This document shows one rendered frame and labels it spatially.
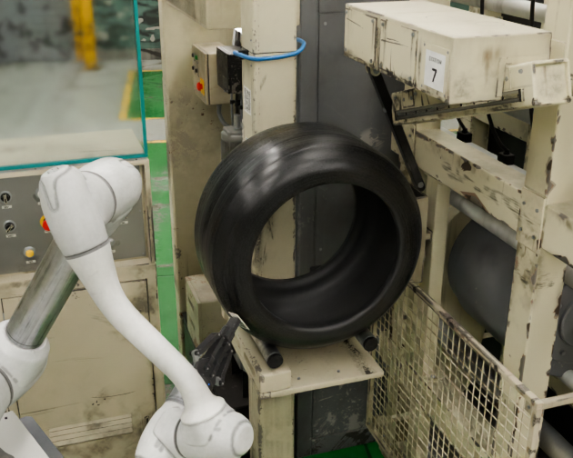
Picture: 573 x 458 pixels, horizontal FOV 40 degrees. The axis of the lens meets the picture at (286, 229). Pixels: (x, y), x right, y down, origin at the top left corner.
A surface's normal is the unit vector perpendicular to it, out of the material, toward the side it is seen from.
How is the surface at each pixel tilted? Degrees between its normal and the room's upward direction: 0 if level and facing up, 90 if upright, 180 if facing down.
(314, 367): 0
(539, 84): 72
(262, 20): 90
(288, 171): 47
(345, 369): 0
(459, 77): 90
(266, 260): 90
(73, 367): 90
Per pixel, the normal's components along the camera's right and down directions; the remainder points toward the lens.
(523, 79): -0.95, 0.12
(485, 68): 0.31, 0.37
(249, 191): -0.29, -0.17
